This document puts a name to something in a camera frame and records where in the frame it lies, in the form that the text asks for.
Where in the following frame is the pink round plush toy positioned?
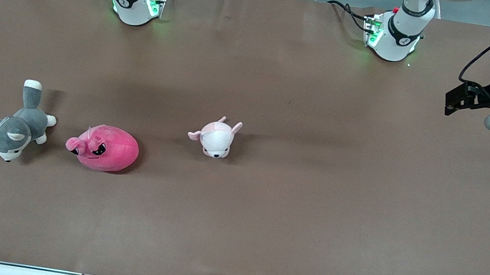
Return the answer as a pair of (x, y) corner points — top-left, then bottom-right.
(62, 120), (142, 177)

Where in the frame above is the grey white plush husky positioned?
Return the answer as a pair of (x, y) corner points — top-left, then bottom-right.
(0, 75), (62, 168)

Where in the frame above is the light pink white plush dog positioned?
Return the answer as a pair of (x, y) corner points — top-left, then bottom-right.
(185, 111), (244, 162)

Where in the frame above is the black left arm base cable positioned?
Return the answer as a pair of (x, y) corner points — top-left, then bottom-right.
(324, 0), (373, 33)

